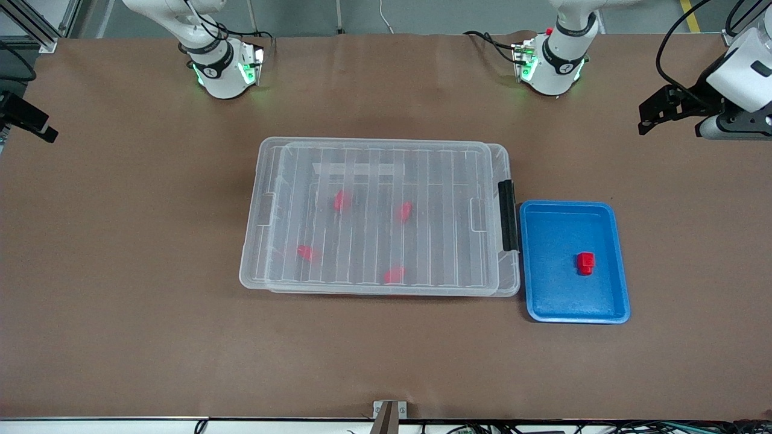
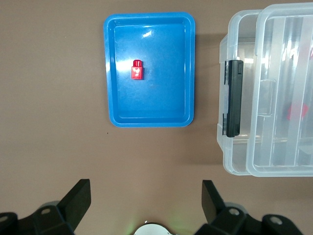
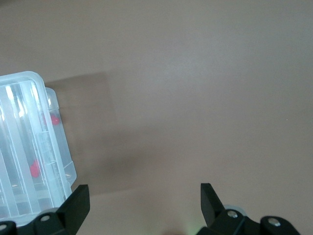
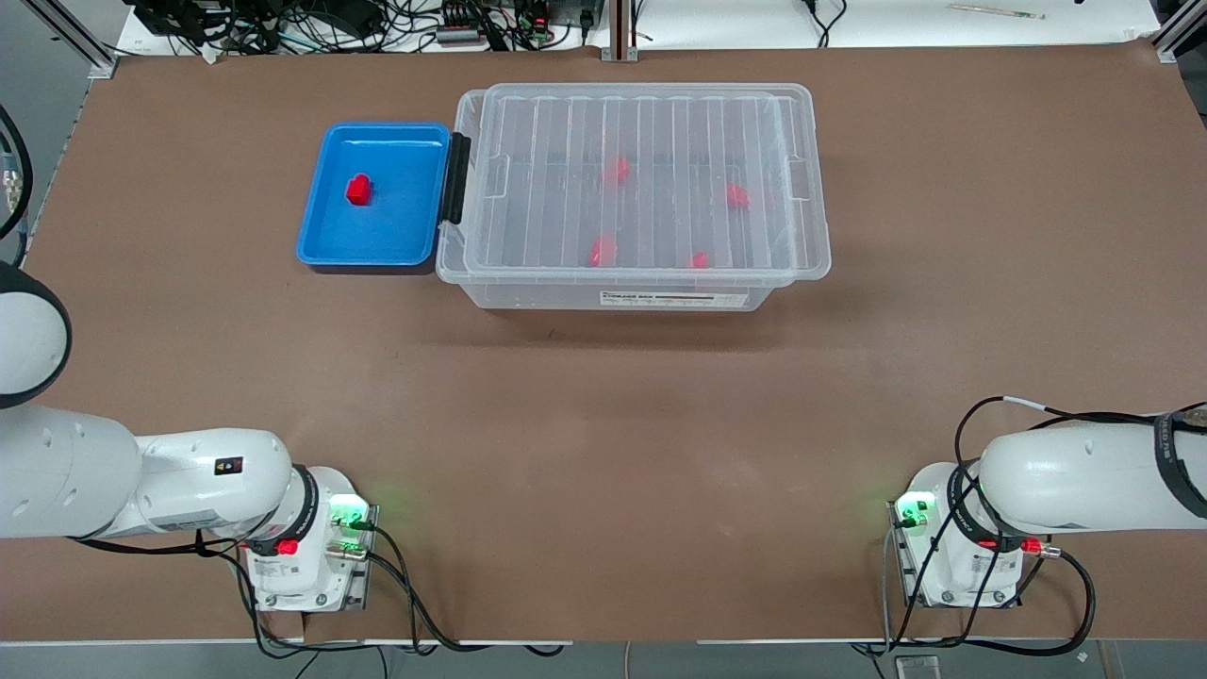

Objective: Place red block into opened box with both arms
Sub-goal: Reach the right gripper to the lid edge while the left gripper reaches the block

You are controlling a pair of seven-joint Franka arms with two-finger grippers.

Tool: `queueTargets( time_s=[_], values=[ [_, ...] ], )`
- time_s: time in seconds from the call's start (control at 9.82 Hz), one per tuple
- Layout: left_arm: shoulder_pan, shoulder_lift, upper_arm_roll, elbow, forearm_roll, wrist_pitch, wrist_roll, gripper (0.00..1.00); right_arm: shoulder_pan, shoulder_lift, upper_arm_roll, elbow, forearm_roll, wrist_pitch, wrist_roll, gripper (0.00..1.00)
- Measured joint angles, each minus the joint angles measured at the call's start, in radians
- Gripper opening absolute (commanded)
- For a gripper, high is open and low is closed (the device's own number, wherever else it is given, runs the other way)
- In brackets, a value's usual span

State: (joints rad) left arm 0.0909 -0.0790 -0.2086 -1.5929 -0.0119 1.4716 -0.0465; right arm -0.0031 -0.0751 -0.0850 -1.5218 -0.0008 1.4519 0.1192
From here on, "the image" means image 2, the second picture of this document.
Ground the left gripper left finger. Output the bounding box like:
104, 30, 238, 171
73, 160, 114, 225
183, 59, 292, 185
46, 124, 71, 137
0, 179, 91, 235

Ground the clear plastic storage box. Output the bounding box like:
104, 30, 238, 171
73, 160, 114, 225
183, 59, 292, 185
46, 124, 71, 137
216, 9, 313, 177

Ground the clear ribbed box lid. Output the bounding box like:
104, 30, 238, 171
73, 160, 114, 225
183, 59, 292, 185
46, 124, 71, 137
246, 2, 313, 177

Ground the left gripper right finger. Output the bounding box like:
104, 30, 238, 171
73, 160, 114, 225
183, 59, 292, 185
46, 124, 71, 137
194, 180, 304, 235

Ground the black box latch handle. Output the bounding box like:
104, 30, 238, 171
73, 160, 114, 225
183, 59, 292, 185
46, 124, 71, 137
222, 59, 244, 138

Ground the brown table cover sheet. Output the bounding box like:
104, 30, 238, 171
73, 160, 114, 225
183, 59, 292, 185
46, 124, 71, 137
0, 0, 313, 235

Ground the red toy block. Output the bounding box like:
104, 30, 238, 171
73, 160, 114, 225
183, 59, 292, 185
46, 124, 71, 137
287, 102, 308, 121
131, 59, 144, 81

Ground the blue plastic tray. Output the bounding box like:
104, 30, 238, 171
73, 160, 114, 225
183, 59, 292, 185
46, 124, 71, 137
103, 11, 197, 128

